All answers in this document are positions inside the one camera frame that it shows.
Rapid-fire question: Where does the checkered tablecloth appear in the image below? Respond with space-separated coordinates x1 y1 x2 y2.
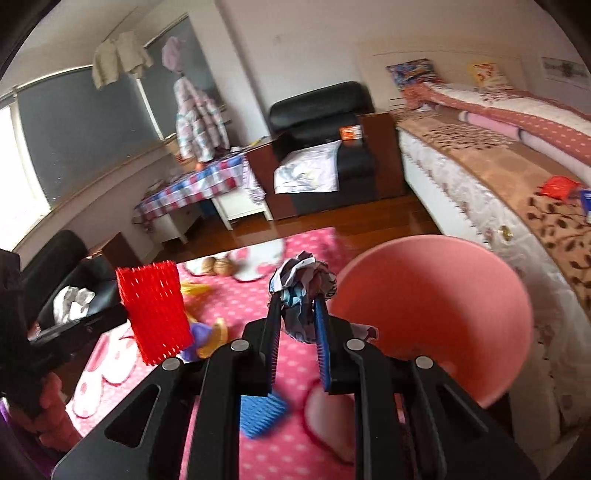
134 152 252 227

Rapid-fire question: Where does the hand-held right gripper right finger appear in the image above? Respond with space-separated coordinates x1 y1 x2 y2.
314 295 541 480

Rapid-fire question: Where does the black leather armchair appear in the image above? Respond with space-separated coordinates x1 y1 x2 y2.
18 229 127 342
269 82 377 217

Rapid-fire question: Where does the small brown wooden table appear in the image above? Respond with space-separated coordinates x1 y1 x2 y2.
88 231 141 275

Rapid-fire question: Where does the printed paper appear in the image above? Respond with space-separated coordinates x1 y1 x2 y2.
269 251 340 342

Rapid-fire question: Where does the person's left hand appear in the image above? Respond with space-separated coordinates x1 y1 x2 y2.
39 373 81 450

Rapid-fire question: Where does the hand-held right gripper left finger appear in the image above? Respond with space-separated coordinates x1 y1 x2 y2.
51 293 283 480

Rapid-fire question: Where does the brown leopard print blanket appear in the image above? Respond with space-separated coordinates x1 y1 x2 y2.
392 108 591 324

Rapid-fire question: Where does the pink hat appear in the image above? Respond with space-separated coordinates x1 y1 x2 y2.
161 36 186 73

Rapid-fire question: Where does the pink polka dot blanket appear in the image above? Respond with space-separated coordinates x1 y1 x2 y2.
65 226 416 480

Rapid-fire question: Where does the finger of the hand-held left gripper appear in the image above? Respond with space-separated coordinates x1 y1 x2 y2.
28 302 129 358

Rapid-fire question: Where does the red packet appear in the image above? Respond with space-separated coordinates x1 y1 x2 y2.
538 175 583 200

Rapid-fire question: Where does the person's left forearm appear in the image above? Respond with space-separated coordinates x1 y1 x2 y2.
0 397 61 480

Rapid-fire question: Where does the white table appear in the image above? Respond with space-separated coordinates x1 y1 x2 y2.
150 182 273 245

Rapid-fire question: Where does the crumpled white cloth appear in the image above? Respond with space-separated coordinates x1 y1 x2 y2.
53 285 95 324

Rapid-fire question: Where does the brown wooden side cabinet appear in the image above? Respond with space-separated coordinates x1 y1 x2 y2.
360 111 408 201
246 136 296 222

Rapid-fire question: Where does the pink plastic basin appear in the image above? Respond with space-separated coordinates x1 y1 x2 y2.
329 234 534 409

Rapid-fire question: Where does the colourful printed pillow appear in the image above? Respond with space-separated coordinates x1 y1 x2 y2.
386 58 444 87

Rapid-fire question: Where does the pastel puffer jacket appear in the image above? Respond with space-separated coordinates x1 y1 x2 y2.
174 76 230 162

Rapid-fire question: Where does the white floral cloth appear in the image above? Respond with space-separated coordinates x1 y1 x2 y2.
274 140 343 195

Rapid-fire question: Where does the red foam fruit net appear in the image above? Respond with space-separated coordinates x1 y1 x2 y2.
115 261 195 365

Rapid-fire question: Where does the pink floral quilt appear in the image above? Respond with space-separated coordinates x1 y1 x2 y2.
399 83 591 162

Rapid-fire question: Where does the white bed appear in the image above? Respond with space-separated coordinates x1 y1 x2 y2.
355 41 591 439

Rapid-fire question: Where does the cream hanging sweater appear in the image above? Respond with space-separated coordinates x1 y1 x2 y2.
91 31 154 90

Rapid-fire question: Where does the yellow printed pillow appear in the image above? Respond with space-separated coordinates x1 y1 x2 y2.
468 62 506 88

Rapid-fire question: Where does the grey window blind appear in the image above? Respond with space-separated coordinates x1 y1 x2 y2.
143 18 218 139
16 67 162 208

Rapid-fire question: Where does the orange peel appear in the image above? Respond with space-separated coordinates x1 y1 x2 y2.
179 281 229 361

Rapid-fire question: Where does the black and white cloth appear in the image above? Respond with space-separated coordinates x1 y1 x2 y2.
240 159 267 204

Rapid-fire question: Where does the pink folded blanket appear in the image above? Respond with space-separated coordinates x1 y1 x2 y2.
462 112 591 176

